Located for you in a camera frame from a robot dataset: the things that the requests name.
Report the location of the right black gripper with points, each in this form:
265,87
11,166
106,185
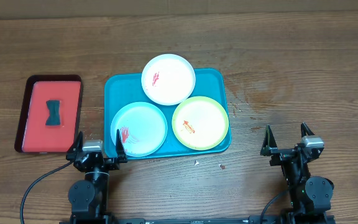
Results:
269,143

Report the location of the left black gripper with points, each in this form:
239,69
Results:
110,163

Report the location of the light blue plate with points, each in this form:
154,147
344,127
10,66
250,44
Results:
142,127

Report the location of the dark green sponge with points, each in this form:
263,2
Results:
53,107

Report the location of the yellow-green plate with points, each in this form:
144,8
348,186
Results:
200,123

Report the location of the white plate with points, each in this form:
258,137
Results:
168,79

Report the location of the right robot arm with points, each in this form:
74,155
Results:
310,196

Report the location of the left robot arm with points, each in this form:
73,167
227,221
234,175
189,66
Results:
89,197

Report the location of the dark red water tray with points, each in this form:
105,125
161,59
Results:
33,136

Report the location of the teal plastic serving tray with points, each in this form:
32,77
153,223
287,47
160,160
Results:
121,90

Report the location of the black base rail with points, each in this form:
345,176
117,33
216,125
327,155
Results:
253,219

